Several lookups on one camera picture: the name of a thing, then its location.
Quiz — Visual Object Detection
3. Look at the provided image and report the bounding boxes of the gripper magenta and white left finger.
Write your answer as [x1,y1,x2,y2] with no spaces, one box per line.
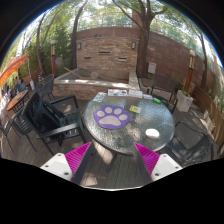
[41,142,92,185]

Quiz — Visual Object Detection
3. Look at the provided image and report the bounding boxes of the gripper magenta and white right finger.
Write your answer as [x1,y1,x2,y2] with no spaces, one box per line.
[133,142,182,184]

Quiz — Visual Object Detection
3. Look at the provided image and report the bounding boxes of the white computer mouse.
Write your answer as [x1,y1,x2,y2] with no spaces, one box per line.
[145,129,160,139]

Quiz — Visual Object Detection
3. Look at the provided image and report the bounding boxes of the dark metal mesh chair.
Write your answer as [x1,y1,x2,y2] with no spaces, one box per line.
[159,121,212,167]

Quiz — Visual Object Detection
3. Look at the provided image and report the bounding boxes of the black stacked patio chairs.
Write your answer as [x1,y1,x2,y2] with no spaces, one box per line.
[22,92,86,154]

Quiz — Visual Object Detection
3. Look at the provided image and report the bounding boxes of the purple paw print mousepad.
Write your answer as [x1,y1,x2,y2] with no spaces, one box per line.
[93,105,131,129]

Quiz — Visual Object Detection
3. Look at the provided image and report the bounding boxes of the round glass patio table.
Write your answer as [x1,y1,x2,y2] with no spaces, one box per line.
[84,94,175,164]

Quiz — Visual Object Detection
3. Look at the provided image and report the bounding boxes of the yellow sticky note pad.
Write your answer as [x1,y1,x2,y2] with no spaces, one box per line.
[129,105,141,113]

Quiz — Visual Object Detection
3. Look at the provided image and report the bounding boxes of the green marker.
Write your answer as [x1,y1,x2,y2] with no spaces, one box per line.
[153,98,161,104]

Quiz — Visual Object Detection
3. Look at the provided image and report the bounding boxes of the white square planter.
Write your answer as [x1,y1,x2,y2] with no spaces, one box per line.
[176,90,193,112]

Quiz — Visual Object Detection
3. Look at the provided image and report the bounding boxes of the small white card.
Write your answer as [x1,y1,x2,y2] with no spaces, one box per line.
[143,94,153,100]

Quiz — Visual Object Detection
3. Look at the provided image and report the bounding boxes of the patterned paper sheet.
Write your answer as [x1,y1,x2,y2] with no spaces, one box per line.
[93,92,106,102]

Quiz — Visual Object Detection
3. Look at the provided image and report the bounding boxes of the white book stack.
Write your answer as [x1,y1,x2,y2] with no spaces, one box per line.
[128,89,143,98]

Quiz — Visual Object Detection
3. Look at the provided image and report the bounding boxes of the dark bench chair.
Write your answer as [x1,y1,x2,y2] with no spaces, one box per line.
[147,75,178,112]

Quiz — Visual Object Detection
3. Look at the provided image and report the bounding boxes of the brick fountain basin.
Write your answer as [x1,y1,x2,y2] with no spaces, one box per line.
[53,71,140,100]

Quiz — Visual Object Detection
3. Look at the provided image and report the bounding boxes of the colourful flat box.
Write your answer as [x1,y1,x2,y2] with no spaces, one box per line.
[108,89,128,96]

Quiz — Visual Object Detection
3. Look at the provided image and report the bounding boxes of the round wooden side table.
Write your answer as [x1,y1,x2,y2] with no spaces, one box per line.
[7,90,29,112]

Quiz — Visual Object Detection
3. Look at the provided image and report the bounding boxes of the orange patio umbrella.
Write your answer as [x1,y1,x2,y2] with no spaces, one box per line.
[0,54,29,86]

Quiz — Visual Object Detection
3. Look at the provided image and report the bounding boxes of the wooden lamp post right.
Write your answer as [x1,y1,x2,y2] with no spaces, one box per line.
[183,50,196,92]

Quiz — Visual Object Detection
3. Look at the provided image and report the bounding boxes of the wooden lamp post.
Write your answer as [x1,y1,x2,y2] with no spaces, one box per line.
[183,50,196,92]
[50,40,56,75]

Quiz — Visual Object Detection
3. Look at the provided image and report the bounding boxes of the wooden lamp post left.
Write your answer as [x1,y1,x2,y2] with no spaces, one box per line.
[50,40,56,75]

